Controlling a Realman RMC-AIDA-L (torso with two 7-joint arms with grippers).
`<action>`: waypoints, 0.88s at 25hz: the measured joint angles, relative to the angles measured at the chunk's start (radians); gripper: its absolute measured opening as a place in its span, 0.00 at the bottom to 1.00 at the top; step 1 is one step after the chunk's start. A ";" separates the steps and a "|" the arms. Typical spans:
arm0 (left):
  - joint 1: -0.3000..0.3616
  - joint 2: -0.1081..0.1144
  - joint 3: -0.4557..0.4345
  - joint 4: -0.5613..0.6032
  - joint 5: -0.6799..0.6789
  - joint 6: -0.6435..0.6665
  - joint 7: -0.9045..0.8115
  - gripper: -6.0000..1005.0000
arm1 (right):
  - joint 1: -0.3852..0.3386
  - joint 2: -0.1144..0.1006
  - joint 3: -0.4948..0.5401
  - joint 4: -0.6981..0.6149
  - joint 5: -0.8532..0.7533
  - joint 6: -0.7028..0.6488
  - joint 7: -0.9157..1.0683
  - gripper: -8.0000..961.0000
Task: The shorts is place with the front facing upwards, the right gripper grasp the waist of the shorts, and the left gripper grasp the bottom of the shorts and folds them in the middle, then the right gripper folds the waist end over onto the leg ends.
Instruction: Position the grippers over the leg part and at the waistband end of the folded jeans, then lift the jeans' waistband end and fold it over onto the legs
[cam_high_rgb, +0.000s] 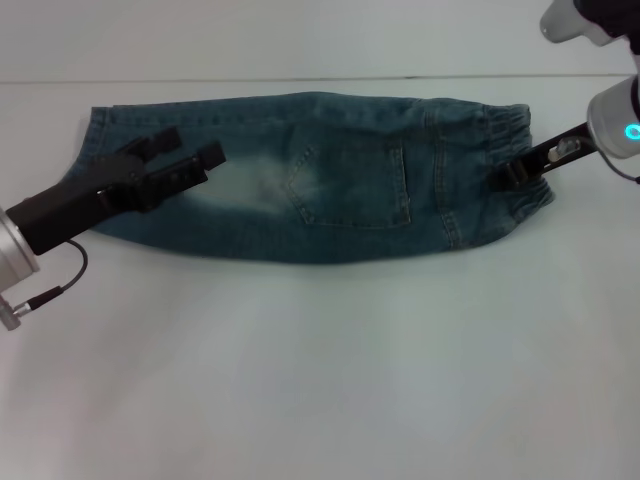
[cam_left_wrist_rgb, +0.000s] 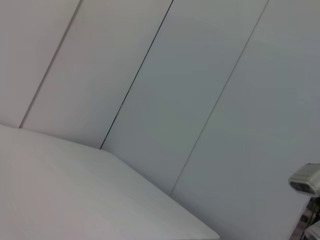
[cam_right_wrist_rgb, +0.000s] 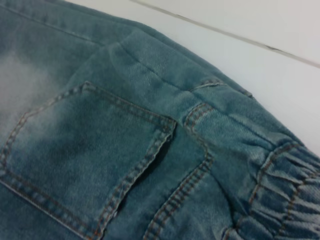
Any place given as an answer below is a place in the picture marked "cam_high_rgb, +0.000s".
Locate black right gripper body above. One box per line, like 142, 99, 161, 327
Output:
527, 121, 599, 179

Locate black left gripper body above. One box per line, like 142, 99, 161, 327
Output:
8, 148, 147, 254

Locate blue denim shorts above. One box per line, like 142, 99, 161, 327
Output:
64, 90, 557, 267

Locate silver connector plug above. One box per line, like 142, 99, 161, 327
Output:
546, 141, 582, 164

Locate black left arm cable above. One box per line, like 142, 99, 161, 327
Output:
25, 238, 90, 310

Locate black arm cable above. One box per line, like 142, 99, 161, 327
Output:
597, 149, 640, 186
25, 238, 90, 310

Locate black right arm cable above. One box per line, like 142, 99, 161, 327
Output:
597, 149, 640, 186

